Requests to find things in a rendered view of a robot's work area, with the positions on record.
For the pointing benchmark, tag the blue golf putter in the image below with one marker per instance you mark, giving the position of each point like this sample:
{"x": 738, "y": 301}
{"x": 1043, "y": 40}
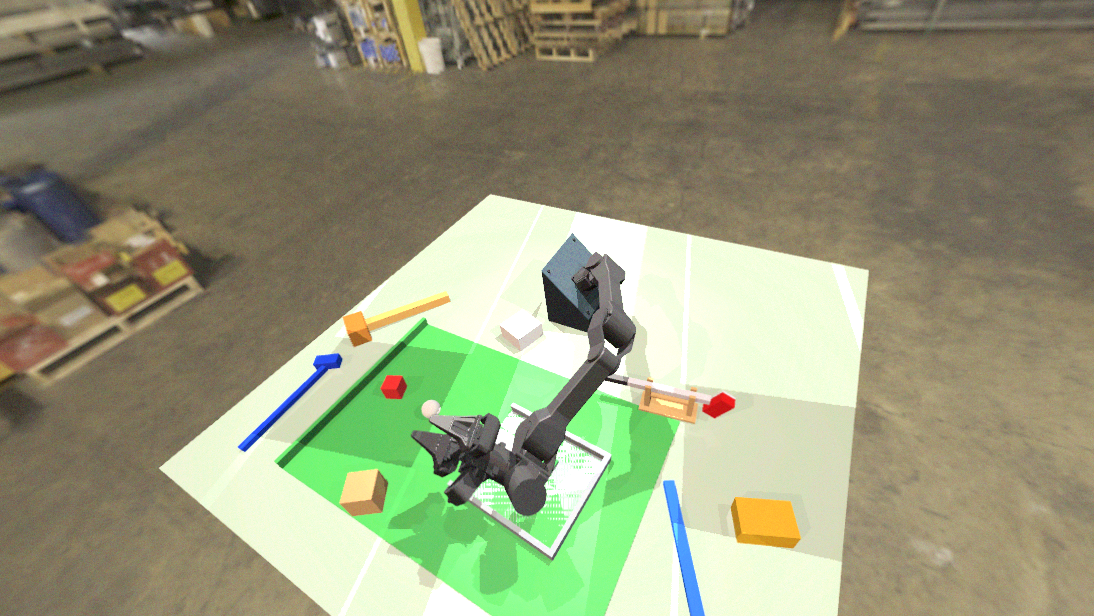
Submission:
{"x": 322, "y": 363}

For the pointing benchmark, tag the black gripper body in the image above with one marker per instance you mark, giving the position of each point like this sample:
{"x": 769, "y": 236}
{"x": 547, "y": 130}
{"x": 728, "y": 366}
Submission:
{"x": 484, "y": 447}

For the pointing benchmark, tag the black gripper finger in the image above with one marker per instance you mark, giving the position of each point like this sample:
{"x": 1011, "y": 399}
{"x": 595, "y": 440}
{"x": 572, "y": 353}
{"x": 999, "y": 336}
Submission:
{"x": 435, "y": 444}
{"x": 463, "y": 428}

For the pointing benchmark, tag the green flat mat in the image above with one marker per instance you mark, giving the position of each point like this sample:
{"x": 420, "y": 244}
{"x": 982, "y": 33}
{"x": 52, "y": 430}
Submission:
{"x": 463, "y": 546}

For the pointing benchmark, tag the white golf ball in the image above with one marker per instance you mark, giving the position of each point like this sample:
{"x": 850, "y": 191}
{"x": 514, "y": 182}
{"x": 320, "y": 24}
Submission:
{"x": 431, "y": 407}

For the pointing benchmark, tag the red cube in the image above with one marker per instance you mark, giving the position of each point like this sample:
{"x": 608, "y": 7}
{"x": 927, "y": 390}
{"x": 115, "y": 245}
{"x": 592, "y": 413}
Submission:
{"x": 394, "y": 387}

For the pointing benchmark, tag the brown cube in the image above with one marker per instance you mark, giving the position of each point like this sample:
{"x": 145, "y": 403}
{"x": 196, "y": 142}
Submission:
{"x": 364, "y": 492}

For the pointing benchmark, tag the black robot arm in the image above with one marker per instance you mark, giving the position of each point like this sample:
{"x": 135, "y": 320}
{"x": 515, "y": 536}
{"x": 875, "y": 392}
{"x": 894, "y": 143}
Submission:
{"x": 539, "y": 437}

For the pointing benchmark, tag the blue flat bar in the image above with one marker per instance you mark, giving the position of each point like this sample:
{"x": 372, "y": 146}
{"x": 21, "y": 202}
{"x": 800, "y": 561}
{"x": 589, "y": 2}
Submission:
{"x": 683, "y": 550}

